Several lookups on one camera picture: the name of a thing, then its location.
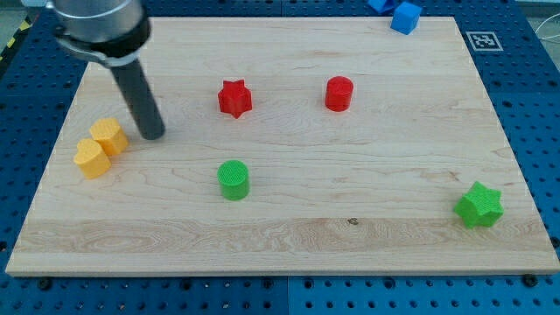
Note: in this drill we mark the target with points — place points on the wooden board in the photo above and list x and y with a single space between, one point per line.
367 191

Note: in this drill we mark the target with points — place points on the green cylinder block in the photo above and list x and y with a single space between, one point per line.
233 177

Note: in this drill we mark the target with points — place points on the green star block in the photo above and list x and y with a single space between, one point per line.
480 206

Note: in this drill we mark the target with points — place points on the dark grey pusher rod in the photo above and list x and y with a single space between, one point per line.
141 103

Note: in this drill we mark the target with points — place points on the blue cube block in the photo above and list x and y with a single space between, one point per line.
405 17

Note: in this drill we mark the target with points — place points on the yellow hexagon block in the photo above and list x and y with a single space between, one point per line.
109 134

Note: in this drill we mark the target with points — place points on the red star block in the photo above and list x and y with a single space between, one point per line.
235 98

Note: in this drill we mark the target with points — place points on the fiducial marker tag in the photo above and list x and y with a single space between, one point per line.
484 41

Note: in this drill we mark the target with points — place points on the blue block at edge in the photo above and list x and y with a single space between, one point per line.
382 6

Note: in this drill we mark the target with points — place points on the red cylinder block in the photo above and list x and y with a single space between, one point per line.
338 94

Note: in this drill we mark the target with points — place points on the yellow heart block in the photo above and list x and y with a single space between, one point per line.
91 159

